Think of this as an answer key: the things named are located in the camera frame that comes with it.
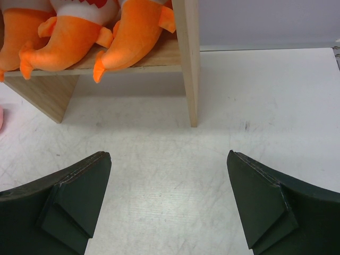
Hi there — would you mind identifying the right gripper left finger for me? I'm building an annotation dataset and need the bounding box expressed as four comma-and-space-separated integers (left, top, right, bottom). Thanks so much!
1, 151, 111, 254

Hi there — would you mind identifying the pink plush red polka-dot shirt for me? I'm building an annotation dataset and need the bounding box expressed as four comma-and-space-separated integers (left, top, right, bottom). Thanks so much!
0, 106, 4, 130

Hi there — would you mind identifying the orange shark plush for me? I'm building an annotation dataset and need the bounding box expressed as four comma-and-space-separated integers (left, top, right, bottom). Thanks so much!
19, 0, 120, 80
93, 0, 176, 83
1, 8, 52, 82

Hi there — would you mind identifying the wooden three-tier shelf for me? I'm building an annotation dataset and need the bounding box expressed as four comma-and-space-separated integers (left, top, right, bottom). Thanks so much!
1, 1, 200, 127

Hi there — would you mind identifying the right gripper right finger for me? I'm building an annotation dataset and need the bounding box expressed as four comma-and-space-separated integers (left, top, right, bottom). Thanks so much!
227, 151, 339, 254

